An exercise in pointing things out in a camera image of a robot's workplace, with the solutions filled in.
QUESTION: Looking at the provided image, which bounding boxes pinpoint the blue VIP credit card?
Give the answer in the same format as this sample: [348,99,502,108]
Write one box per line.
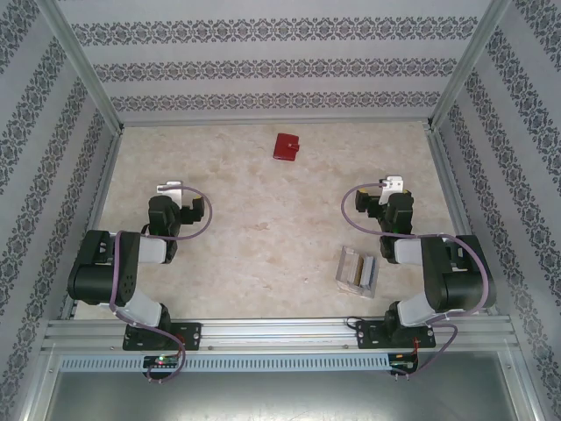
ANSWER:
[364,255,380,289]

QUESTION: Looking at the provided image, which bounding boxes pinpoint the clear plastic card box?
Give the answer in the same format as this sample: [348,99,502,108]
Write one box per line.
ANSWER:
[334,245,380,301]

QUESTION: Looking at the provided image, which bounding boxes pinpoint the red card holder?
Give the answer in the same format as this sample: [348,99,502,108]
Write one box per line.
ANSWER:
[271,132,300,163]

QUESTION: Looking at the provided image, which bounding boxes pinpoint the left circuit board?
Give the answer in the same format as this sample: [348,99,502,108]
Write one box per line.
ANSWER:
[143,355,181,369]

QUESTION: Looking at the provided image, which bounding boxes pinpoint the circuit board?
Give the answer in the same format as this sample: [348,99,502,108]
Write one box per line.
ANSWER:
[143,355,181,369]
[390,353,420,375]

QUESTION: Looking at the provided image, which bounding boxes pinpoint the right circuit board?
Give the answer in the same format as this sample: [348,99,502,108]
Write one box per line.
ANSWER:
[390,353,420,375]

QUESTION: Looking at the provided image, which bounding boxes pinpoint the grey metal panel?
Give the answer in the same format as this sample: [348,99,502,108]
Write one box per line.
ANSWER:
[43,350,534,421]

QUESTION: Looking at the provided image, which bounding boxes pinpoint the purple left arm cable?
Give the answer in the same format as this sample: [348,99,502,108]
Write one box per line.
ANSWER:
[107,185,214,385]

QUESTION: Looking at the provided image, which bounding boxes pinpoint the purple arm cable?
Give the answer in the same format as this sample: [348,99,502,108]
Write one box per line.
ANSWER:
[341,183,493,383]
[107,185,214,385]

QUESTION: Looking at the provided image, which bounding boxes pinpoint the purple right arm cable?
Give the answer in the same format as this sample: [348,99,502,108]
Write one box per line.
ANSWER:
[341,183,493,383]

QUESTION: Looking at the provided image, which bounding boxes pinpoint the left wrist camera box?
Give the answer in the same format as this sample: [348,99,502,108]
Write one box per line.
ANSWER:
[156,180,184,205]

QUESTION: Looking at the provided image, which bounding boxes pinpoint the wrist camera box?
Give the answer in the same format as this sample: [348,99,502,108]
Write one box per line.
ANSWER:
[379,175,406,205]
[156,180,184,205]

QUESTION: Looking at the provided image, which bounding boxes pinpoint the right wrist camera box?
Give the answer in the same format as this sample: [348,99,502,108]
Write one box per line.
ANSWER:
[379,175,406,205]

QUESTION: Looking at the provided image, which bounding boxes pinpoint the aluminium side frame rail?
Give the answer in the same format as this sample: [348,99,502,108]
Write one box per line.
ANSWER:
[427,125,499,315]
[59,125,126,319]

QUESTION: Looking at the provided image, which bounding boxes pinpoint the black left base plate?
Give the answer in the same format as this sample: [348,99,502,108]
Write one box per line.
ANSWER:
[121,322,203,352]

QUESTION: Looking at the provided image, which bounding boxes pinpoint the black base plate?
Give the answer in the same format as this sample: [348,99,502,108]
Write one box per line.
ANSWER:
[121,322,203,352]
[355,319,437,351]

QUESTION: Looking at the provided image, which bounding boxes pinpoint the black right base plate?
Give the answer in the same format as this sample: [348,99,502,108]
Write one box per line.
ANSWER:
[355,319,437,351]

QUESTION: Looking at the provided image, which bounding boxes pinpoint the aluminium mounting rail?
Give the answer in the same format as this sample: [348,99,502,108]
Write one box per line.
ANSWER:
[43,318,514,353]

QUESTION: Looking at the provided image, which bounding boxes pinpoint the slotted grey cable duct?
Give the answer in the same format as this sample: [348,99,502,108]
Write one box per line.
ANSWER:
[59,353,392,374]

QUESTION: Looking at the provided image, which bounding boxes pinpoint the aluminium upright frame post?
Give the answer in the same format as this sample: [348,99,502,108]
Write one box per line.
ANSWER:
[426,0,512,131]
[37,0,126,132]

